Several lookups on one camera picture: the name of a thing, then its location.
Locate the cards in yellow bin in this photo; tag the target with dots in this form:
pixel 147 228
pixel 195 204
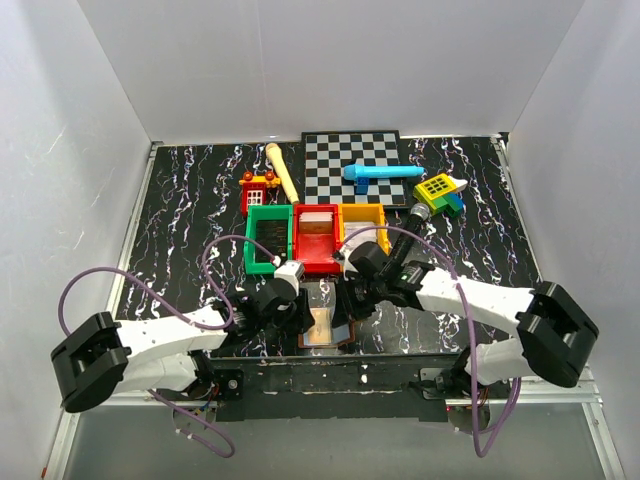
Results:
pixel 367 236

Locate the black silver microphone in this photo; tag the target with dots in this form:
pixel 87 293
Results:
pixel 418 215

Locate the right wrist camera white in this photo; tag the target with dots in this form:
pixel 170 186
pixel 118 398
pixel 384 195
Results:
pixel 347 257

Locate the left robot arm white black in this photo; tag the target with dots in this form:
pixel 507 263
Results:
pixel 104 356

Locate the black card in green bin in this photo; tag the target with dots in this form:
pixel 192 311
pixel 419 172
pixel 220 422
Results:
pixel 273 235

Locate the yellow green block toy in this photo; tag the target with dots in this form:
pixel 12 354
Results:
pixel 441 194

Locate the red toy block house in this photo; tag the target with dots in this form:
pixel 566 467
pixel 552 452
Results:
pixel 254 188

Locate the small blue toy block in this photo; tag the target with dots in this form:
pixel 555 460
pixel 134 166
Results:
pixel 361 186

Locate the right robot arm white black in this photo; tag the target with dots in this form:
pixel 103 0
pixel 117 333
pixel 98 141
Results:
pixel 550 335

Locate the yellow plastic bin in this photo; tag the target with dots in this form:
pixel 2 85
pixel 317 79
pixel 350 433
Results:
pixel 373 213

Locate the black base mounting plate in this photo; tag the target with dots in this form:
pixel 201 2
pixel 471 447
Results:
pixel 328 387

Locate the red plastic bin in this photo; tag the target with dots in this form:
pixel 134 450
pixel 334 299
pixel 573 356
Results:
pixel 318 268

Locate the brown leather card holder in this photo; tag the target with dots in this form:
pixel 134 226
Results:
pixel 325 332

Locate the card stack in red bin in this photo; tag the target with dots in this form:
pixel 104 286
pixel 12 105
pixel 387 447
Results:
pixel 316 222

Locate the beige toy microphone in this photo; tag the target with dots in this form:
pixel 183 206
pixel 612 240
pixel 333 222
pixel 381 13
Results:
pixel 275 156

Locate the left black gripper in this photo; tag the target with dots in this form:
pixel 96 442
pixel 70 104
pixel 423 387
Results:
pixel 302 317

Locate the blue toy microphone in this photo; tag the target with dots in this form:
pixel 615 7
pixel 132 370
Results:
pixel 353 171

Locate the checkered chess board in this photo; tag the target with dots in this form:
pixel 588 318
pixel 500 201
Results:
pixel 327 153

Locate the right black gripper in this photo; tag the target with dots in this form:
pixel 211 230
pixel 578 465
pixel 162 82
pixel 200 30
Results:
pixel 344 309

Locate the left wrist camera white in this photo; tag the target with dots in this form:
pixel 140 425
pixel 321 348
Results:
pixel 290 271

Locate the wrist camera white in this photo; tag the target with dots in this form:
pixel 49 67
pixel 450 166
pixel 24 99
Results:
pixel 290 271
pixel 347 257

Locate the green plastic bin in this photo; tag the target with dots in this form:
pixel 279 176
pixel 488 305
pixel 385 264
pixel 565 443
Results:
pixel 256 262

